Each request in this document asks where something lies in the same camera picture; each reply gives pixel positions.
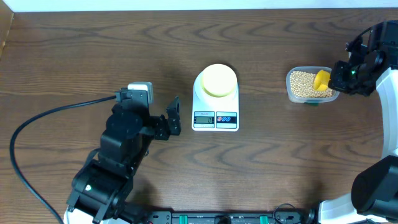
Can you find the soybeans pile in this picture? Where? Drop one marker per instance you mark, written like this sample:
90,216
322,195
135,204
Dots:
302,86

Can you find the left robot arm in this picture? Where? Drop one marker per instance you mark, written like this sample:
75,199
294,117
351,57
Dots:
101,187

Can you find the clear plastic container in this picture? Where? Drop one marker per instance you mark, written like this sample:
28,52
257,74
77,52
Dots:
314,70

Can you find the white digital kitchen scale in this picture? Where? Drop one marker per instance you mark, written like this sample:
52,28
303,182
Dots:
211,113

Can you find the yellow measuring scoop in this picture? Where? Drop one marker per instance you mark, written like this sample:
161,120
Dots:
321,81

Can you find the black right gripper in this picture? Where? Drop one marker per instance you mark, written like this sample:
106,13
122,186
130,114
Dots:
336,81

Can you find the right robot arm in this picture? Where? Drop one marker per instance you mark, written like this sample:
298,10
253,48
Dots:
370,71

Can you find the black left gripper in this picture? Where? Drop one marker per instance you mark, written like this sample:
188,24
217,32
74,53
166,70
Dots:
160,132

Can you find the pale yellow bowl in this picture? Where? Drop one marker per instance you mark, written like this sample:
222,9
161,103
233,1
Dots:
218,80

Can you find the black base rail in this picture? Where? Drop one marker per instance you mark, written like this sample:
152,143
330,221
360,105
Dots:
282,214

